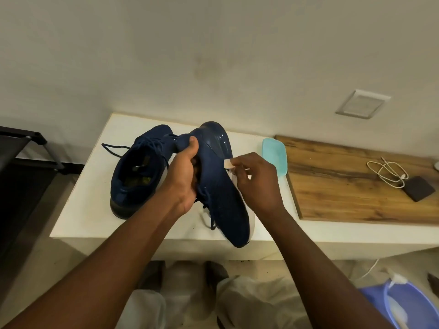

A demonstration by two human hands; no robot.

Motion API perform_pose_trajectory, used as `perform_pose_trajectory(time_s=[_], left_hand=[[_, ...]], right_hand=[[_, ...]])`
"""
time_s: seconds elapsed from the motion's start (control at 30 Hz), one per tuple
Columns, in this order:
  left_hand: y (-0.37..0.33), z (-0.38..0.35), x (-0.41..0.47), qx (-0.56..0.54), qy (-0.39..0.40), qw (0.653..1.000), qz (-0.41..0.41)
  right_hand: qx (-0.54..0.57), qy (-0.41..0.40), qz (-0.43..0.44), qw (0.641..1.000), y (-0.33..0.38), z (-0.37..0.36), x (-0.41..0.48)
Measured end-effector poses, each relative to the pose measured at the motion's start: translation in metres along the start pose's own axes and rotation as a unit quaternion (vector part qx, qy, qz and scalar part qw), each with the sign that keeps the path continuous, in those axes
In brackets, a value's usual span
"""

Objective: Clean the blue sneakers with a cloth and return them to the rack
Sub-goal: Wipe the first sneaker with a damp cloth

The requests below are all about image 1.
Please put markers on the person's right hand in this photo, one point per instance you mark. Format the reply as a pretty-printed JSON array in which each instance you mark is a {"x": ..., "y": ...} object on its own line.
[{"x": 260, "y": 188}]

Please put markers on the person's left hand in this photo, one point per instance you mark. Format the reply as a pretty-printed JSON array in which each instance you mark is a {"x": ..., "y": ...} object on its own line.
[{"x": 181, "y": 185}]

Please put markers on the beige cleaning cloth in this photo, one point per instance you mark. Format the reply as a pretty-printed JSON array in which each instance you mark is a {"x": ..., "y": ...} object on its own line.
[{"x": 227, "y": 164}]

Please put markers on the black shoe rack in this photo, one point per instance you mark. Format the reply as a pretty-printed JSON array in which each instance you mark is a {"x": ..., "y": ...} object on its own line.
[{"x": 17, "y": 195}]

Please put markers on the person's right forearm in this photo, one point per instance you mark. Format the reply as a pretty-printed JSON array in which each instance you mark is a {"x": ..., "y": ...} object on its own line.
[{"x": 329, "y": 277}]

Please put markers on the person's left forearm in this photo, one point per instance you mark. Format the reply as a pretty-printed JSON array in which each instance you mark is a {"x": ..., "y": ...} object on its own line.
[{"x": 92, "y": 277}]

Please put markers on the person's left foot grey sock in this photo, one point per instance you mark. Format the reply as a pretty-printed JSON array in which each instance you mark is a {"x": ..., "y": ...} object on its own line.
[{"x": 152, "y": 275}]

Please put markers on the person's foot grey sock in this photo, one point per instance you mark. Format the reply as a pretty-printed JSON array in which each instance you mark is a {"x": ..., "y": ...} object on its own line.
[
  {"x": 216, "y": 274},
  {"x": 152, "y": 275}
]

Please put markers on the person's right foot grey sock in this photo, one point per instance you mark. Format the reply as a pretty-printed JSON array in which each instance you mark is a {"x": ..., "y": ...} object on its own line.
[{"x": 216, "y": 274}]

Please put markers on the light blue plastic container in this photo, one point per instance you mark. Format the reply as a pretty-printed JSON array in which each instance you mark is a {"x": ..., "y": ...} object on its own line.
[{"x": 276, "y": 154}]

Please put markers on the brown wooden board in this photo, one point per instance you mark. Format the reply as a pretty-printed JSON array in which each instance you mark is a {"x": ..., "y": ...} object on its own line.
[{"x": 336, "y": 195}]

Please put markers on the white shorts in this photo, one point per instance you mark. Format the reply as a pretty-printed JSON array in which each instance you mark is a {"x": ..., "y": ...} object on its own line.
[{"x": 260, "y": 304}]

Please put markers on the black device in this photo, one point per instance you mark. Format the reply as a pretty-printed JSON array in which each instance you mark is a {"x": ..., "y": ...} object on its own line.
[{"x": 418, "y": 189}]

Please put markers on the white spray bottle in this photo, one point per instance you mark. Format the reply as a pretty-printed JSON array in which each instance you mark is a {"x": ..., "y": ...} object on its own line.
[{"x": 398, "y": 310}]

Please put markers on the blue plastic bag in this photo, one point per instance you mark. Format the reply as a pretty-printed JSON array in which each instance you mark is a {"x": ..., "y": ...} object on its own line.
[{"x": 418, "y": 308}]

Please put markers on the white wall switch plate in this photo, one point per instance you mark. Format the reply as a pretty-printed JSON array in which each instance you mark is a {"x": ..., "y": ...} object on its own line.
[{"x": 363, "y": 104}]

